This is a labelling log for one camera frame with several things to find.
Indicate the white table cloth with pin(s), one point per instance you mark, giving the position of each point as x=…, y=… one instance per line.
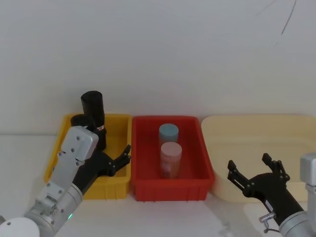
x=153, y=219

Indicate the cream plastic tray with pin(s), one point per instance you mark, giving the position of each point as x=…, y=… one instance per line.
x=247, y=138

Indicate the yellow plastic bin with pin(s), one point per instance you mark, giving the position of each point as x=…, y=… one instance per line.
x=118, y=138

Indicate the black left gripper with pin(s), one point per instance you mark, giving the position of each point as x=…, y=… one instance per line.
x=96, y=168

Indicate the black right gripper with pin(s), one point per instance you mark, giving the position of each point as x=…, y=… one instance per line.
x=274, y=192

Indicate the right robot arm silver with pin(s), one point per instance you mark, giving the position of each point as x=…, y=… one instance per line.
x=308, y=170

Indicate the red plastic bin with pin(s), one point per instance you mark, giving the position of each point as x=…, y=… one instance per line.
x=145, y=158

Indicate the blue cylinder roll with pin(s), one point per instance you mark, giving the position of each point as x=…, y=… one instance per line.
x=168, y=133

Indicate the short black cylinder roll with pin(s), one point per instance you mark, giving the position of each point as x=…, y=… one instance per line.
x=79, y=121

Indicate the tall black cylinder roll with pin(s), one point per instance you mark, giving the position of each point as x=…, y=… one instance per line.
x=92, y=106

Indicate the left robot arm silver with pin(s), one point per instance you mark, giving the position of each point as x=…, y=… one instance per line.
x=74, y=148

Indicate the pink cylinder roll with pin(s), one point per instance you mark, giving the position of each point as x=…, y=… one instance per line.
x=170, y=160

